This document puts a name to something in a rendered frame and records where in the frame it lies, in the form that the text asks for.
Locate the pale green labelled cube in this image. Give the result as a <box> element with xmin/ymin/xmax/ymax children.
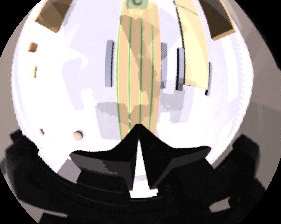
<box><xmin>125</xmin><ymin>0</ymin><xmax>149</xmax><ymax>11</ymax></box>

